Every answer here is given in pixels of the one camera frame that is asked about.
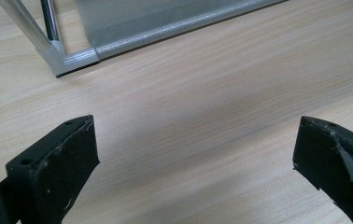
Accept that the grey two-tier shoe rack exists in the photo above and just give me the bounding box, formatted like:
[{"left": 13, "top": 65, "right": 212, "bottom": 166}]
[{"left": 0, "top": 0, "right": 290, "bottom": 78}]

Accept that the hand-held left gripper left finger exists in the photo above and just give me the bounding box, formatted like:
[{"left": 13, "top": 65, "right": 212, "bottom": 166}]
[{"left": 6, "top": 114, "right": 101, "bottom": 224}]

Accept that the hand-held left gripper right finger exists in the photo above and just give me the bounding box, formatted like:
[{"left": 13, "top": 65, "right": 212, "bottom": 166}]
[{"left": 292, "top": 115, "right": 353, "bottom": 224}]

